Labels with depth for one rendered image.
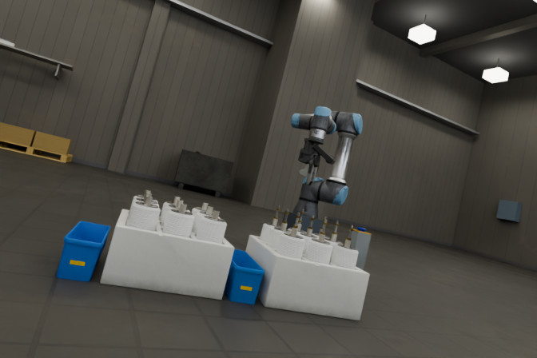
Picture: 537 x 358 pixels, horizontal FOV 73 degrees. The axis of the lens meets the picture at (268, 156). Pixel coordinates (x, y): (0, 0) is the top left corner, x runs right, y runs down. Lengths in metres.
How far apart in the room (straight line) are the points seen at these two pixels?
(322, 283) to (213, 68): 7.27
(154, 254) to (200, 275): 0.17
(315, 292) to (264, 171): 5.94
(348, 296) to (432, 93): 10.83
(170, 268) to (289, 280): 0.42
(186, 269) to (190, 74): 7.12
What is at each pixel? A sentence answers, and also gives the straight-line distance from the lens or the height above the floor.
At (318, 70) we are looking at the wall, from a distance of 8.01.
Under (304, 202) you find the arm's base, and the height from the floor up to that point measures 0.37.
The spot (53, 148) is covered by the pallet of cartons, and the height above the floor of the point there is 0.19.
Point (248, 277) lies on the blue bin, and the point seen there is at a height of 0.09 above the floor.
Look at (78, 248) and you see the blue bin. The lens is 1.26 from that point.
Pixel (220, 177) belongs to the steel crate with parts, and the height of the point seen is 0.38.
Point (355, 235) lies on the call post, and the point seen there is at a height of 0.29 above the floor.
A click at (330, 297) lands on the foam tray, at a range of 1.46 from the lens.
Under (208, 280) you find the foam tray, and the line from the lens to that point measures 1.30.
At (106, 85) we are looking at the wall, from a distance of 7.95.
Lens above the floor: 0.40
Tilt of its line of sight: 5 degrees up
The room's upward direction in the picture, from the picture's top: 14 degrees clockwise
